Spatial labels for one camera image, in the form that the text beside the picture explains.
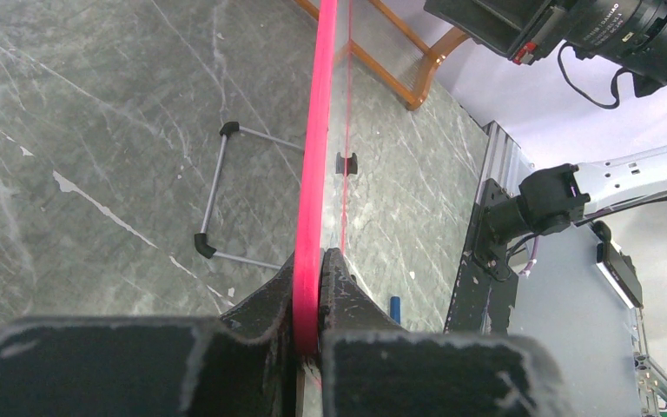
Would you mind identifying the orange wooden tiered rack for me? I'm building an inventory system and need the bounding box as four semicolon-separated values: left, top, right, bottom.
297;1;468;112

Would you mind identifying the blue marker cap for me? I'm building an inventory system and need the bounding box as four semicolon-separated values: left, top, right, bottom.
388;296;401;325

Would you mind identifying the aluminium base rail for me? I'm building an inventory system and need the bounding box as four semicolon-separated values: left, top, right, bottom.
475;121;535;202

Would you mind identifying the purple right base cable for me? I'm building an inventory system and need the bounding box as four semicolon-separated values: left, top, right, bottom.
520;235;542;279

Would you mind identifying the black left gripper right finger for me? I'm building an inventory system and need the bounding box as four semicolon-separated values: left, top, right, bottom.
320;248;574;416

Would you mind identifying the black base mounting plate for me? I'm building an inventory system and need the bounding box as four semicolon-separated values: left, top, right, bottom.
444;179;518;334

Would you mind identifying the pink framed whiteboard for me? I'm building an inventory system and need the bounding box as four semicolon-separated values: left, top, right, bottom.
292;0;353;356

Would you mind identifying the grey wire whiteboard stand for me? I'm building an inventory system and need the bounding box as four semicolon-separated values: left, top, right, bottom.
193;121;307;272

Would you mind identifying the black device with screen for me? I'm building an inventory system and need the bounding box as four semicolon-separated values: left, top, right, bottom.
591;222;644;308

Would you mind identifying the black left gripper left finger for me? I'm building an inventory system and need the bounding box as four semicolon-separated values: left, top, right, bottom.
0;261;295;416

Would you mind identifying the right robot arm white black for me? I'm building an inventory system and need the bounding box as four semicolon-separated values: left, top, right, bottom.
425;1;667;244

